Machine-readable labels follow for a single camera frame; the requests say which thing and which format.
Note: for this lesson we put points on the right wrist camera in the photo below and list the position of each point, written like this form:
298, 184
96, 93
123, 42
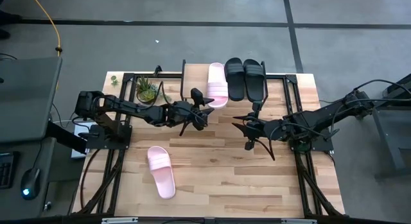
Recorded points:
257, 106

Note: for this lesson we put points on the potted succulent plant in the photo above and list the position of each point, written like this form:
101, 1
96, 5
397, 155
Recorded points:
146, 94

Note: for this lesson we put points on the black metal table frame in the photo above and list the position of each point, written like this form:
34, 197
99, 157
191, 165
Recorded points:
279, 77

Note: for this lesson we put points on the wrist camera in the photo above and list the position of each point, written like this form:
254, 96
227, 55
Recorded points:
196, 96
257, 106

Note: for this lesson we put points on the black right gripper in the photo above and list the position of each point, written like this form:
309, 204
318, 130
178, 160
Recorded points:
266, 129

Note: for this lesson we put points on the pink rubber slide sandal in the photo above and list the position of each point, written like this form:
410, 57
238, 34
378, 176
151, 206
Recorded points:
217, 86
162, 172

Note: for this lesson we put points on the black computer mouse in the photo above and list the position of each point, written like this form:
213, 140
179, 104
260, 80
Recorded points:
30, 182

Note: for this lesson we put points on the white box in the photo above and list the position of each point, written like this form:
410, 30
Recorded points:
78, 131

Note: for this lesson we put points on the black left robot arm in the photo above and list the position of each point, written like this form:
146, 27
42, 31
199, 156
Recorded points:
128, 108

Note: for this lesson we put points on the black keyboard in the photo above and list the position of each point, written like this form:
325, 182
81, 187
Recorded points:
5, 171

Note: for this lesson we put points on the silver metal bracket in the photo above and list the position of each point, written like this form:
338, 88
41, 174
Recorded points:
298, 221
118, 220

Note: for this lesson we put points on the wooden shelf with black frame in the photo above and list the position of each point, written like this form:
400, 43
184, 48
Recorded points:
196, 79

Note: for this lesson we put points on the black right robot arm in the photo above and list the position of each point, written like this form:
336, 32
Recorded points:
321, 116

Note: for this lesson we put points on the small green leaf sprig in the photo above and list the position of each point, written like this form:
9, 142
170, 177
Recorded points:
114, 80

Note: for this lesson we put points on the black rubber slide sandal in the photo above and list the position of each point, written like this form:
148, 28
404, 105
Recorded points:
234, 79
254, 79

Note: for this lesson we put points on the grey metal stand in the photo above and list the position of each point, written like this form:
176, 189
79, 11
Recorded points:
388, 139

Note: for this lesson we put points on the grey desk panel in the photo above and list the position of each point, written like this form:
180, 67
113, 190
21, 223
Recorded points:
25, 95

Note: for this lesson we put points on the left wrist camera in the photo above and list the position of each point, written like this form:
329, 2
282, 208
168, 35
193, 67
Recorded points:
196, 96

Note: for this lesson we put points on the black clamp knob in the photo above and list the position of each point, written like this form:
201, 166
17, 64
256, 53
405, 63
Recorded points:
157, 70

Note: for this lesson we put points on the dark grey desk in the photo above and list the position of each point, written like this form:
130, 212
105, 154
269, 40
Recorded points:
16, 204

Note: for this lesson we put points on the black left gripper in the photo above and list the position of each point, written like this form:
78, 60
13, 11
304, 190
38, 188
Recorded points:
184, 115

